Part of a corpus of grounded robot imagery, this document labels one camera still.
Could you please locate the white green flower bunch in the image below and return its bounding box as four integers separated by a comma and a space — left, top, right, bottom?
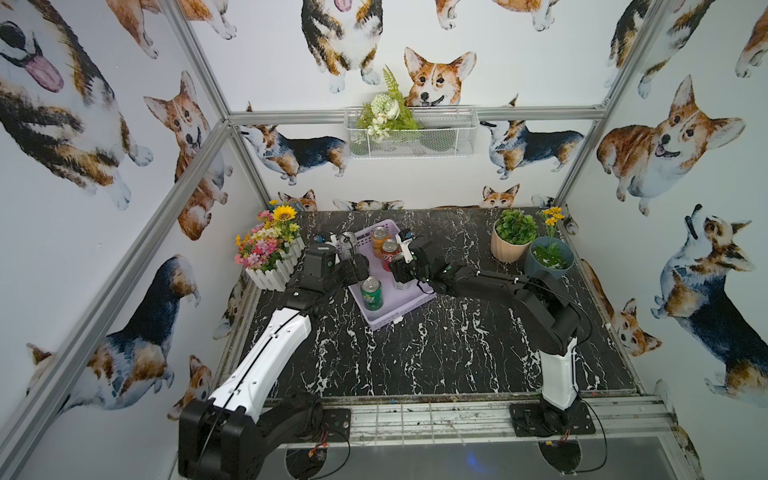
352, 66, 422, 144

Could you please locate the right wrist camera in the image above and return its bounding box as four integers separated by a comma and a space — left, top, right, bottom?
396, 228, 414, 263

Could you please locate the green artificial succulent plant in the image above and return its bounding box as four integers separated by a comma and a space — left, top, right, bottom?
494, 209, 538, 245

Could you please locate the colourful artificial flower bouquet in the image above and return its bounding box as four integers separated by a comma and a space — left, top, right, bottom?
234, 200, 300, 272

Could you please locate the aluminium frame rail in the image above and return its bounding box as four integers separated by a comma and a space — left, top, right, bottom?
173, 392, 691, 451

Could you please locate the white wire wall basket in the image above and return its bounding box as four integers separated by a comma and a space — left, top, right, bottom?
344, 106, 479, 159

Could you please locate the orange soda can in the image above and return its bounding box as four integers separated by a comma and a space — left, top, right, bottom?
371, 226, 390, 258

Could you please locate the tall white energy can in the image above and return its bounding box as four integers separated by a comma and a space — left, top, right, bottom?
337, 232, 358, 261

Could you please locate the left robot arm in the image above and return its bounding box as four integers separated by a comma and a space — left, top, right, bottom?
177, 243, 369, 479

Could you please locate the peach plastic flower pot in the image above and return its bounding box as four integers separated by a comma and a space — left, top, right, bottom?
490, 228, 531, 264

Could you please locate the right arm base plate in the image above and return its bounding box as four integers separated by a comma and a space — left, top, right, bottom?
509, 399, 596, 438

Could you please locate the white picket fence planter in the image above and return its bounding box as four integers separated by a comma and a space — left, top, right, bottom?
244, 237, 305, 292

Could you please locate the lilac perforated plastic basket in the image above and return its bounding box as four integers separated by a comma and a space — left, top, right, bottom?
348, 219, 435, 331

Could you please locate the yellow artificial flower stem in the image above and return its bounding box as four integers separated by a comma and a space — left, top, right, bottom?
538, 206, 565, 269

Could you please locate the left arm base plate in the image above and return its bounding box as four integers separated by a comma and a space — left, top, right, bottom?
266, 407, 352, 445

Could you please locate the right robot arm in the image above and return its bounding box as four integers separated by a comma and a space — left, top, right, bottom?
389, 237, 583, 412

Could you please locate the blue-grey plastic flower pot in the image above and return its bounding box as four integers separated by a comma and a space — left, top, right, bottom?
524, 236, 575, 279

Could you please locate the red cola can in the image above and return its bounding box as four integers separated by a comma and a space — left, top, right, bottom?
381, 239, 400, 271

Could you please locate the green soda can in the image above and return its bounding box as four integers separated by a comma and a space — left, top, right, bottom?
360, 276, 383, 311

